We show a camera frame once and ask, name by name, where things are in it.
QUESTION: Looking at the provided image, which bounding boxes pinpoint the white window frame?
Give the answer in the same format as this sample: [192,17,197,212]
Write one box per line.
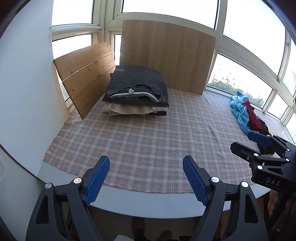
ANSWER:
[52,1,295,138]

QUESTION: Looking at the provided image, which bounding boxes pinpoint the black garment in pile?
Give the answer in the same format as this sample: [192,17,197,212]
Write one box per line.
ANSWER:
[149,106,167,116]

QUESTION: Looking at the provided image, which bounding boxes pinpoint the dark grey hoodie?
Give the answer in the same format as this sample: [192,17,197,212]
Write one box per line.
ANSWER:
[102,65,169,108]

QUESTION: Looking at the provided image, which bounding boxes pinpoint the light oak board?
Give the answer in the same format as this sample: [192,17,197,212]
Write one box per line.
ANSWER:
[120,20,216,95]

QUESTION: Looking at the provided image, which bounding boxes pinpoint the cream knitted sweater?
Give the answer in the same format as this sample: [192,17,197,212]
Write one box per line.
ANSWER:
[103,102,158,115]

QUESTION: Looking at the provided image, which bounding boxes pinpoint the pine plank panel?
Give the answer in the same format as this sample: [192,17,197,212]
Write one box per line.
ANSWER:
[54,42,115,119]

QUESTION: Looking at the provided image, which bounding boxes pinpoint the light blue garment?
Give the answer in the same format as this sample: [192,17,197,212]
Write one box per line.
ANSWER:
[229,91,251,135]

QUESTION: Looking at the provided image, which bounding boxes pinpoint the pink plaid table cloth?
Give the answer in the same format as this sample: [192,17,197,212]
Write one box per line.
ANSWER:
[44,89,257,193]

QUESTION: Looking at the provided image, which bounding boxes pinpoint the dark red garment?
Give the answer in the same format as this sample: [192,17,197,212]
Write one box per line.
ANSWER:
[242,101,263,131]

